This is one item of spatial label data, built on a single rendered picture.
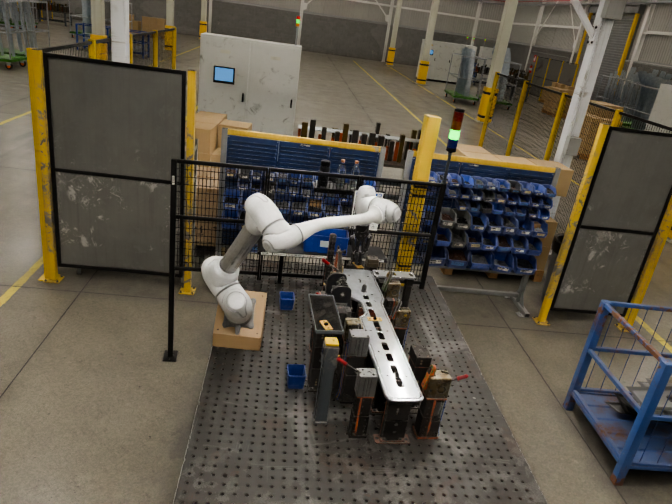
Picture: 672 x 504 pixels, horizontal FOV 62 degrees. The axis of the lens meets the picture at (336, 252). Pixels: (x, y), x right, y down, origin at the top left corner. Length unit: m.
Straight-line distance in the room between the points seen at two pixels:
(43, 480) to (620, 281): 5.13
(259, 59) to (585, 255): 6.01
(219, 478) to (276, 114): 7.71
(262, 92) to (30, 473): 7.21
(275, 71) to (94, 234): 5.10
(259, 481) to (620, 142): 4.25
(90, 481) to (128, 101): 2.87
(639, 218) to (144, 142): 4.52
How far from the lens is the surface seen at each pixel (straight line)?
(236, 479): 2.58
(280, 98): 9.61
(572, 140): 7.53
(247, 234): 2.82
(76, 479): 3.64
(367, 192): 2.95
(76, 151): 5.18
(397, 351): 2.94
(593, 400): 4.74
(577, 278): 5.92
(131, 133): 4.98
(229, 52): 9.59
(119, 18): 6.96
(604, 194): 5.66
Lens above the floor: 2.55
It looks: 23 degrees down
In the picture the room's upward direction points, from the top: 8 degrees clockwise
